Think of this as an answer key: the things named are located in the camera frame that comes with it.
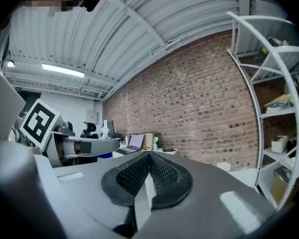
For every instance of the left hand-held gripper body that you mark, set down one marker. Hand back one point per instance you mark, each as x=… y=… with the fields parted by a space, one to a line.
x=41 y=121

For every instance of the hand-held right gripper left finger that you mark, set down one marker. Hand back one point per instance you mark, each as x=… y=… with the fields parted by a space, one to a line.
x=89 y=190

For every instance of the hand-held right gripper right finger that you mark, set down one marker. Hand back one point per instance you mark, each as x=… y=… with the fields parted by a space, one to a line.
x=209 y=203

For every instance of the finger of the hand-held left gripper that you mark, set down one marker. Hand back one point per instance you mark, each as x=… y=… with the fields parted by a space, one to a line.
x=103 y=146

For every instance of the white spray bottle blue base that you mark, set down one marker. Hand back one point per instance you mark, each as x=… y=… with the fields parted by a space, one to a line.
x=104 y=129

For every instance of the black computer monitor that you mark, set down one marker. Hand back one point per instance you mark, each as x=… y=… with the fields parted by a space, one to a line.
x=110 y=129

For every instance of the black office chair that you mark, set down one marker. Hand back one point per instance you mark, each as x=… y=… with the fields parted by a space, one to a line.
x=89 y=129

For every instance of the open laptop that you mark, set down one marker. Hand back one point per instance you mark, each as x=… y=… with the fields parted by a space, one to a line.
x=132 y=144

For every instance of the green exit sign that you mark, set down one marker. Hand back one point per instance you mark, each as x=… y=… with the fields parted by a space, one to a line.
x=18 y=88

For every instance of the small white desk gadget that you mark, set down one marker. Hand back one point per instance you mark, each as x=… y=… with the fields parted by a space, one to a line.
x=155 y=143

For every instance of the long ceiling light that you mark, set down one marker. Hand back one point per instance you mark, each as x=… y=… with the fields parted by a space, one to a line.
x=62 y=70

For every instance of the white desk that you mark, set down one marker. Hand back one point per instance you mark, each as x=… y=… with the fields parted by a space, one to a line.
x=169 y=153

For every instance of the flat cardboard sheet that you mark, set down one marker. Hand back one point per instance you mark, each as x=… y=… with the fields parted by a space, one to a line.
x=278 y=187

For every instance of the small white box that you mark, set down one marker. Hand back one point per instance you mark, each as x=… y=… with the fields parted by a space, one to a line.
x=279 y=143

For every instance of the stack of yellow papers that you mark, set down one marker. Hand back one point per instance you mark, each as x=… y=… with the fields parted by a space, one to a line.
x=279 y=104

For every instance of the white metal shelf rack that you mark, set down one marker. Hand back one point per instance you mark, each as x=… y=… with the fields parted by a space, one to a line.
x=276 y=83

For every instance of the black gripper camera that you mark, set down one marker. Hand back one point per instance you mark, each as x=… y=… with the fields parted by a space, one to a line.
x=67 y=126

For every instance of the white wall box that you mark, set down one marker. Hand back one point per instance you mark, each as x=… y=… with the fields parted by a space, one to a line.
x=92 y=114

